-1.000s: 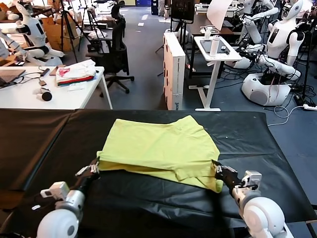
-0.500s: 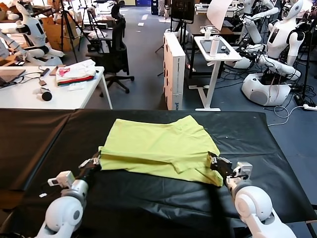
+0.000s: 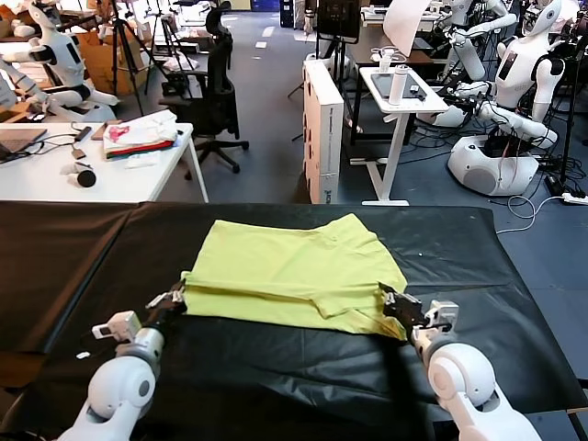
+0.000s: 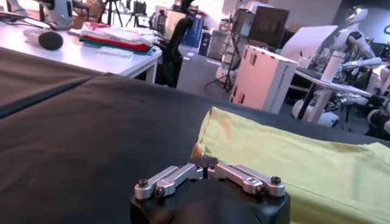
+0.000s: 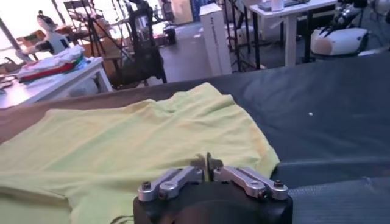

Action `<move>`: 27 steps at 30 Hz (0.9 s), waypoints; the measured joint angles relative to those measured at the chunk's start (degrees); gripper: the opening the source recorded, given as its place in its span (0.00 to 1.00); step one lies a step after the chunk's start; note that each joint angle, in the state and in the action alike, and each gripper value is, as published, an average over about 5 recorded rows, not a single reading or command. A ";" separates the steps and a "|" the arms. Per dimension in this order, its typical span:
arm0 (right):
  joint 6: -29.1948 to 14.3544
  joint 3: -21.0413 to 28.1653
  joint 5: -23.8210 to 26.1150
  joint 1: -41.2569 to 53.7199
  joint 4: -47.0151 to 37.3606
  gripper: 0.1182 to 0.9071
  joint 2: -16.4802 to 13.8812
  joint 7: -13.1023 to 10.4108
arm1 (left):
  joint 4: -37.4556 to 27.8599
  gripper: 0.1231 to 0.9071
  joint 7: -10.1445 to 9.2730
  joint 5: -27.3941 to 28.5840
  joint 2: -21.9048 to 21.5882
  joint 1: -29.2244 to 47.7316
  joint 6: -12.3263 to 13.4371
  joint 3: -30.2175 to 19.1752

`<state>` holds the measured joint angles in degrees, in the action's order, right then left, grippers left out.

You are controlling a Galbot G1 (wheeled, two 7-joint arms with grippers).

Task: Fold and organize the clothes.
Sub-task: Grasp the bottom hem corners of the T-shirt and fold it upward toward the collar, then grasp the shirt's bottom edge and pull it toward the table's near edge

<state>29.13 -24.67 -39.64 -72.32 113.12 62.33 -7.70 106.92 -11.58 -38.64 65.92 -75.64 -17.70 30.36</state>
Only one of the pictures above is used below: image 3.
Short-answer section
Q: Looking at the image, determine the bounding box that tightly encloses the black office chair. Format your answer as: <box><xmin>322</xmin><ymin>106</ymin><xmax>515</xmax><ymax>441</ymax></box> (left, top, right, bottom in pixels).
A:
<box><xmin>158</xmin><ymin>2</ymin><xmax>252</xmax><ymax>180</ymax></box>

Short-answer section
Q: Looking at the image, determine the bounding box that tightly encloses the grey laptop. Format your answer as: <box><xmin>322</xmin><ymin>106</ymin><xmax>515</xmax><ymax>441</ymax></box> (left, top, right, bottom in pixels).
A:
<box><xmin>0</xmin><ymin>128</ymin><xmax>50</xmax><ymax>161</ymax></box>

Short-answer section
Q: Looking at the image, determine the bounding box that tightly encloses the dark brown desk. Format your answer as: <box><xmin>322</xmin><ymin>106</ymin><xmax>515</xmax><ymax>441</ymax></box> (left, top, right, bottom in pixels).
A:
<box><xmin>353</xmin><ymin>39</ymin><xmax>436</xmax><ymax>70</ymax></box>

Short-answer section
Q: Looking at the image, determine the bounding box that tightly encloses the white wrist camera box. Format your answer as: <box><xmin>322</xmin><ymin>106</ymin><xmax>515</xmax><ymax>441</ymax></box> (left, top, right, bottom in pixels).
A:
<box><xmin>424</xmin><ymin>300</ymin><xmax>460</xmax><ymax>334</ymax></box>
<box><xmin>91</xmin><ymin>311</ymin><xmax>141</xmax><ymax>344</ymax></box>

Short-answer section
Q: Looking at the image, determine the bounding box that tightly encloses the white controller set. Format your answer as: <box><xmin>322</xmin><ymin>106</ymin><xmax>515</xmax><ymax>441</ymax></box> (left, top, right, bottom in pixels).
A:
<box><xmin>370</xmin><ymin>47</ymin><xmax>408</xmax><ymax>74</ymax></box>

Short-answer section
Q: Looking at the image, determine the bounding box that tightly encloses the white plastic packet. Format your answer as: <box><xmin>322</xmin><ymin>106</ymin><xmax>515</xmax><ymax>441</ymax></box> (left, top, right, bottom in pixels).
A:
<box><xmin>123</xmin><ymin>153</ymin><xmax>162</xmax><ymax>170</ymax></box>

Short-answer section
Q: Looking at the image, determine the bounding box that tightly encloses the yellow-green printed t-shirt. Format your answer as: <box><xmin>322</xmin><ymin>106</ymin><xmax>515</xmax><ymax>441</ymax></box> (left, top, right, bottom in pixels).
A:
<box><xmin>181</xmin><ymin>213</ymin><xmax>409</xmax><ymax>342</ymax></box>

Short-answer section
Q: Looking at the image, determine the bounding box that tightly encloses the white humanoid robot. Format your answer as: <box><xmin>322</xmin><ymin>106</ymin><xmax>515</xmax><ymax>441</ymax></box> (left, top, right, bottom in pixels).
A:
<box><xmin>0</xmin><ymin>2</ymin><xmax>121</xmax><ymax>123</ymax></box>
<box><xmin>434</xmin><ymin>0</ymin><xmax>567</xmax><ymax>198</ymax></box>

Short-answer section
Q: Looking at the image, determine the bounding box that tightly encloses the large white desk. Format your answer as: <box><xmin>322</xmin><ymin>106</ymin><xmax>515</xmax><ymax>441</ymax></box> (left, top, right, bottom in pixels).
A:
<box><xmin>0</xmin><ymin>121</ymin><xmax>210</xmax><ymax>204</ymax></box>

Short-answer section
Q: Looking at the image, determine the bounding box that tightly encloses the white humanoid robot right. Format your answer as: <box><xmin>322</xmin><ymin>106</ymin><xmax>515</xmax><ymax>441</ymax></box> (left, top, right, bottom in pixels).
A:
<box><xmin>434</xmin><ymin>0</ymin><xmax>567</xmax><ymax>198</ymax></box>

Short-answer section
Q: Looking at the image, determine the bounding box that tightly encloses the white floor cable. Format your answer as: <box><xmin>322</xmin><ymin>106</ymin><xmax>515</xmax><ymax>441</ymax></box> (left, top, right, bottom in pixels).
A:
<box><xmin>495</xmin><ymin>196</ymin><xmax>567</xmax><ymax>235</ymax></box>

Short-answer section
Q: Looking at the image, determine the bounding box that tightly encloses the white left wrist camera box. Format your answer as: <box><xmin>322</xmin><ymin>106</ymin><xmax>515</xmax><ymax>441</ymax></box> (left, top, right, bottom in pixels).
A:
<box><xmin>91</xmin><ymin>311</ymin><xmax>141</xmax><ymax>344</ymax></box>

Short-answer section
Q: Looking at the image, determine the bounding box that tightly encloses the matte dark brown table cover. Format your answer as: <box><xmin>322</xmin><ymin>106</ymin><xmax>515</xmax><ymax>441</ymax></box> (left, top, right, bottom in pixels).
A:
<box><xmin>0</xmin><ymin>200</ymin><xmax>144</xmax><ymax>355</ymax></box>

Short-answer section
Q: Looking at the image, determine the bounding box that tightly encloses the stack of folded clothes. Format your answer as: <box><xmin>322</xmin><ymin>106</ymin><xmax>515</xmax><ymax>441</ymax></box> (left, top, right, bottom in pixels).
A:
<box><xmin>101</xmin><ymin>109</ymin><xmax>179</xmax><ymax>161</ymax></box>

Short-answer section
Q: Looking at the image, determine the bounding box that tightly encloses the black monitor screen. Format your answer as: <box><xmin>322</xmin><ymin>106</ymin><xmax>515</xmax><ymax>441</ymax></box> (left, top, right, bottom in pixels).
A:
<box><xmin>316</xmin><ymin>0</ymin><xmax>363</xmax><ymax>46</ymax></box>

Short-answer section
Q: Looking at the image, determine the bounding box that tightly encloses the small white standing desk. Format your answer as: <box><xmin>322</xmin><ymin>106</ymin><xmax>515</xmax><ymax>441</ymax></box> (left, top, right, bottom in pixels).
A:
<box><xmin>349</xmin><ymin>66</ymin><xmax>450</xmax><ymax>208</ymax></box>

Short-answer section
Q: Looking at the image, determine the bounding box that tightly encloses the white humanoid robot left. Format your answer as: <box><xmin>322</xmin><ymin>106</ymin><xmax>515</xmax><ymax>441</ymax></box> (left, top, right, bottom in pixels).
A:
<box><xmin>0</xmin><ymin>2</ymin><xmax>121</xmax><ymax>123</ymax></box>

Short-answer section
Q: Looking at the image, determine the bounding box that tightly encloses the tall white cardboard box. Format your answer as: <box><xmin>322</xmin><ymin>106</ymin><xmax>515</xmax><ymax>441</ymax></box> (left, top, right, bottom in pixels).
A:
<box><xmin>301</xmin><ymin>59</ymin><xmax>345</xmax><ymax>206</ymax></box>

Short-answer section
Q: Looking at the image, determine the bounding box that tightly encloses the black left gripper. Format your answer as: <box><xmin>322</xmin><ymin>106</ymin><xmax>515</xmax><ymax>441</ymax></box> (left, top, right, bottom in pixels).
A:
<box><xmin>145</xmin><ymin>277</ymin><xmax>188</xmax><ymax>328</ymax></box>

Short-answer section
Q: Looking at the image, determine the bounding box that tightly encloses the white bottle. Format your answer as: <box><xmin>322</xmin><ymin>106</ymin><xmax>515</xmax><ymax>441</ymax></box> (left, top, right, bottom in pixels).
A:
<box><xmin>389</xmin><ymin>64</ymin><xmax>410</xmax><ymax>107</ymax></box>

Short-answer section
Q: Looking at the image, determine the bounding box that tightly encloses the black pole stand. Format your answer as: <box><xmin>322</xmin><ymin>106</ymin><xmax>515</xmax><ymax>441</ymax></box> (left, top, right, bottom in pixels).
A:
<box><xmin>544</xmin><ymin>45</ymin><xmax>582</xmax><ymax>197</ymax></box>

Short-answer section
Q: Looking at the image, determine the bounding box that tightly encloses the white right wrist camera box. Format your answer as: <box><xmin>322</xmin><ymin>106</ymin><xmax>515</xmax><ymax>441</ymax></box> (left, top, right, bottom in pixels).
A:
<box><xmin>424</xmin><ymin>300</ymin><xmax>460</xmax><ymax>334</ymax></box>

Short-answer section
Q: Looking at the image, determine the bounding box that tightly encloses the brown cardboard box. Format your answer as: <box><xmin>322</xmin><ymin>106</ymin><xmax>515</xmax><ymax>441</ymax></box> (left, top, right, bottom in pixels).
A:
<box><xmin>75</xmin><ymin>29</ymin><xmax>155</xmax><ymax>96</ymax></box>

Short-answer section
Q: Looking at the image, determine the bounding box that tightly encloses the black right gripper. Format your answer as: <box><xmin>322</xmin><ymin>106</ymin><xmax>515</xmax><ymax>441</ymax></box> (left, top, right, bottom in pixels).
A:
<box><xmin>377</xmin><ymin>281</ymin><xmax>433</xmax><ymax>332</ymax></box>

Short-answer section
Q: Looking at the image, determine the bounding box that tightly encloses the black tripod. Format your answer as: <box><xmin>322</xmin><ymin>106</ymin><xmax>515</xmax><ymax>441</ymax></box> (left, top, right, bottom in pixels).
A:
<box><xmin>145</xmin><ymin>11</ymin><xmax>197</xmax><ymax>100</ymax></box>
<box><xmin>108</xmin><ymin>0</ymin><xmax>160</xmax><ymax>116</ymax></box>

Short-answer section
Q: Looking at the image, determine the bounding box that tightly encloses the black tablet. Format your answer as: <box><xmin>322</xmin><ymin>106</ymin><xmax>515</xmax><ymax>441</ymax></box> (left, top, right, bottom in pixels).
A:
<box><xmin>370</xmin><ymin>73</ymin><xmax>422</xmax><ymax>100</ymax></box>

